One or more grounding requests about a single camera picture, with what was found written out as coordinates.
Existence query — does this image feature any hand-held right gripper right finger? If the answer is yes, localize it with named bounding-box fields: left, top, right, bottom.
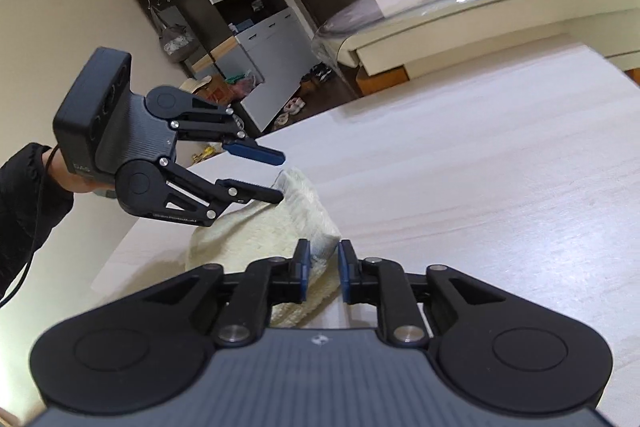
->
left=339, top=239, right=503, bottom=348

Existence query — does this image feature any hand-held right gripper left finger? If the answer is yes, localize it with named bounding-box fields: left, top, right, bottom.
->
left=145, top=238, right=312, bottom=348

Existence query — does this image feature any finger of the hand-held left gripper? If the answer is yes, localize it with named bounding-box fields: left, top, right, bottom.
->
left=169, top=93, right=286, bottom=166
left=149, top=157, right=286, bottom=228

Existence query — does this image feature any cream yellow towel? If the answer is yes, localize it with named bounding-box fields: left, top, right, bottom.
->
left=185, top=168, right=343, bottom=328

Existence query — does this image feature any person's left forearm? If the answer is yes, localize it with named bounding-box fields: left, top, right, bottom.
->
left=0, top=142, right=101, bottom=308

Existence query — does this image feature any cardboard box with red print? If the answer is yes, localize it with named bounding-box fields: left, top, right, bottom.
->
left=187, top=74, right=238, bottom=108

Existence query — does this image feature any pile of colourful bags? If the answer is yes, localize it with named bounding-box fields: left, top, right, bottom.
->
left=225, top=72, right=263, bottom=100

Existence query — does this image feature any row of assorted shoes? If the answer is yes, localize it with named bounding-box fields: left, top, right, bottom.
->
left=272, top=63, right=336, bottom=130

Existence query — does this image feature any straw hat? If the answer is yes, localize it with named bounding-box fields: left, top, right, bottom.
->
left=179, top=76, right=213, bottom=94

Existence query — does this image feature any dark and white cabinet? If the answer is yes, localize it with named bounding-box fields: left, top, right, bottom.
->
left=122, top=0, right=326, bottom=135

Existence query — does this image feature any grey hanging bag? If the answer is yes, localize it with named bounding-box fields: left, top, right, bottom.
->
left=150, top=4, right=196, bottom=62

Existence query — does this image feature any beige table with glass top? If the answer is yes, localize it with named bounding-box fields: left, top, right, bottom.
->
left=312, top=0, right=640, bottom=98

